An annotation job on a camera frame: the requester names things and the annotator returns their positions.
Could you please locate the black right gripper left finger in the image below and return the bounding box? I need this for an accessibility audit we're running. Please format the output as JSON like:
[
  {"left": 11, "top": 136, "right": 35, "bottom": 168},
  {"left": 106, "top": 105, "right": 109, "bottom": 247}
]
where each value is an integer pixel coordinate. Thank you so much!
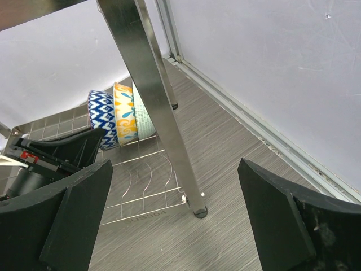
[{"left": 1, "top": 159, "right": 113, "bottom": 270}]

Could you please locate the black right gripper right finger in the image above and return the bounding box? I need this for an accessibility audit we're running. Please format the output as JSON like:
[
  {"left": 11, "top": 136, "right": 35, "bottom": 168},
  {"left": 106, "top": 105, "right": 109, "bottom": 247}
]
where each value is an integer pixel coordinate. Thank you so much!
[{"left": 237, "top": 159, "right": 360, "bottom": 270}]

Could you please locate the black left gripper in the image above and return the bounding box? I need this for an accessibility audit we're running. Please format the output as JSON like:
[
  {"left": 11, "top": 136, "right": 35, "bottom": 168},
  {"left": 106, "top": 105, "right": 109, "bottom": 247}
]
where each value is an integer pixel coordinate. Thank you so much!
[{"left": 5, "top": 128, "right": 105, "bottom": 181}]

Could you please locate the stainless steel dish rack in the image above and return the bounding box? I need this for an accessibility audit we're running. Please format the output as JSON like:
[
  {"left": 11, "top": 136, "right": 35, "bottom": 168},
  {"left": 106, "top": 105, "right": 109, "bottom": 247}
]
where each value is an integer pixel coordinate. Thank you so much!
[{"left": 0, "top": 0, "right": 208, "bottom": 226}]

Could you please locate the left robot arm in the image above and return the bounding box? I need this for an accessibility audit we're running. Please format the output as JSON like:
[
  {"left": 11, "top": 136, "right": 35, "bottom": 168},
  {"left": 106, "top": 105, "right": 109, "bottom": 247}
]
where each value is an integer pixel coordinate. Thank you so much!
[{"left": 1, "top": 128, "right": 105, "bottom": 201}]

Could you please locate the blue zigzag back bowl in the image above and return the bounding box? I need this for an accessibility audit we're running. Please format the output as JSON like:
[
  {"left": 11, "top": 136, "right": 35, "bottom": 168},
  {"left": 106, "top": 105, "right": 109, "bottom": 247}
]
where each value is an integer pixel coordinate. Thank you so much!
[{"left": 87, "top": 90, "right": 118, "bottom": 151}]

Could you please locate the yellow orange back bowl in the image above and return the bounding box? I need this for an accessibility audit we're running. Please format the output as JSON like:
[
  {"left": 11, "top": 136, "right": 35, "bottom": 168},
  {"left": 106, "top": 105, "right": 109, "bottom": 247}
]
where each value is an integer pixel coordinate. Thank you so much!
[{"left": 113, "top": 82, "right": 138, "bottom": 146}]

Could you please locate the green grid back bowl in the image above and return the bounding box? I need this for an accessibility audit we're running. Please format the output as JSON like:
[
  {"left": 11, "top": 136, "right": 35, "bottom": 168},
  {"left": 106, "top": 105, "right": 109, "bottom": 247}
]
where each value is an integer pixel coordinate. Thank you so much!
[{"left": 132, "top": 82, "right": 156, "bottom": 140}]

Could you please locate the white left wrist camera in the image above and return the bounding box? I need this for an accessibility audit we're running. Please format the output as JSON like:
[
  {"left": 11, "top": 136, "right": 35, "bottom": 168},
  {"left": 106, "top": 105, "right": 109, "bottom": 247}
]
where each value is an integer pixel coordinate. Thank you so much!
[{"left": 0, "top": 155, "right": 29, "bottom": 168}]

